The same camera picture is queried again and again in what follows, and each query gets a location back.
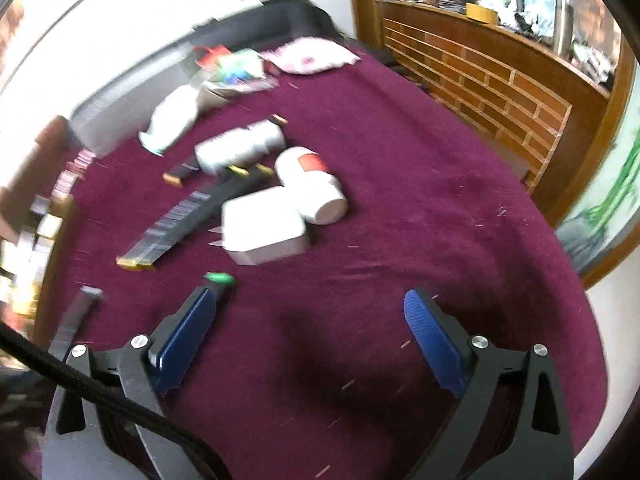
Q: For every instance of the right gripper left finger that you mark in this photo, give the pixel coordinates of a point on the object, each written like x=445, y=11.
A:
x=87, y=440

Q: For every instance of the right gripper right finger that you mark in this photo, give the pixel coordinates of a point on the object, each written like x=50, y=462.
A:
x=510, y=420

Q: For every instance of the black marker green cap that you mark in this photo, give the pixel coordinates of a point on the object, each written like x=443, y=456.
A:
x=220, y=283

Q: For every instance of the black marker white cap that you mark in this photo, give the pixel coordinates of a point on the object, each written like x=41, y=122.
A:
x=71, y=321

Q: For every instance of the brown cardboard tray box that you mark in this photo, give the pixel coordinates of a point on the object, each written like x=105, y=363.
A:
x=30, y=265

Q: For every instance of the maroon upholstered chair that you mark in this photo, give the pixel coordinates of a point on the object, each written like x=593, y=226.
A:
x=54, y=146

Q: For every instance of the black marker yellow caps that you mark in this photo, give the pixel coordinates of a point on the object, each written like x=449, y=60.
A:
x=188, y=215

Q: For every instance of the black marker orange caps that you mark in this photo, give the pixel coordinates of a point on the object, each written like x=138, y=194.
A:
x=200, y=159

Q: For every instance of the white red-label pill bottle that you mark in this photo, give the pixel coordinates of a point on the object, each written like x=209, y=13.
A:
x=317, y=194

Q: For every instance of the wooden brick-pattern counter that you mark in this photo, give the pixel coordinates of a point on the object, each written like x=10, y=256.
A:
x=511, y=90

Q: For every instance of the grey shoe box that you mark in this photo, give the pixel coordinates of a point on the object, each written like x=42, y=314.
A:
x=125, y=105

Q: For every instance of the white green-label bottle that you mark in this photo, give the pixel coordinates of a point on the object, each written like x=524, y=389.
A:
x=240, y=147

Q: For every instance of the white teal-cuff glove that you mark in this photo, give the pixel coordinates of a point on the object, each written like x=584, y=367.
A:
x=176, y=115

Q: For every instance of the green cloth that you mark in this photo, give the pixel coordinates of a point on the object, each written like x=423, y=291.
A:
x=228, y=73

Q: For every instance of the pink floral cloth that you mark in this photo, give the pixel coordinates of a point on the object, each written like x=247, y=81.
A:
x=310, y=55

